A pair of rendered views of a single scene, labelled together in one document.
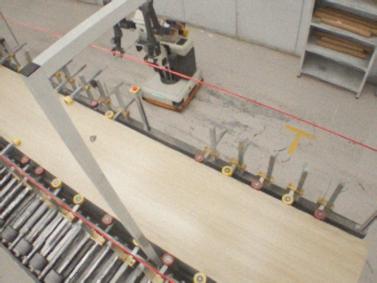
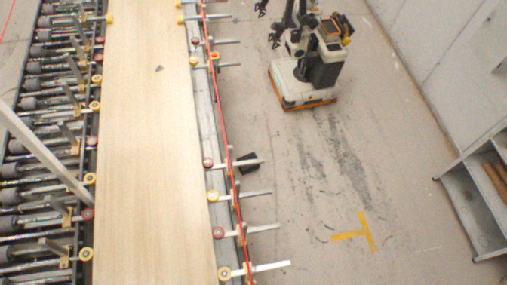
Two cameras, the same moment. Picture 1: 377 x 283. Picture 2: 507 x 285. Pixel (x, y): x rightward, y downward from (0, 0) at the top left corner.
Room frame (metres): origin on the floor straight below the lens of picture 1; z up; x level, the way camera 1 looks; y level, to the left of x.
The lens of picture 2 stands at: (0.68, -0.81, 2.89)
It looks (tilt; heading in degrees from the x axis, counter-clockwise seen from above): 59 degrees down; 32
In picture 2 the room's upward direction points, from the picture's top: 8 degrees clockwise
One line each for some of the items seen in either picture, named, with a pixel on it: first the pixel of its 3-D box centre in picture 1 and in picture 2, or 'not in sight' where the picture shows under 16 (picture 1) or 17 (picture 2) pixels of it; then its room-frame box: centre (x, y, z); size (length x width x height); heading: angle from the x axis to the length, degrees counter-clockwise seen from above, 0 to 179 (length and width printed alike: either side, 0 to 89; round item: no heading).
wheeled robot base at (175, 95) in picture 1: (171, 84); (302, 81); (3.13, 0.15, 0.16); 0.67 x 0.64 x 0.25; 145
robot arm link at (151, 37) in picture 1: (148, 23); (290, 2); (2.62, 0.24, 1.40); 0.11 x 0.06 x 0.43; 55
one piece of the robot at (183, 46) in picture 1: (171, 54); (319, 52); (3.21, 0.09, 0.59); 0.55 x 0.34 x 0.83; 55
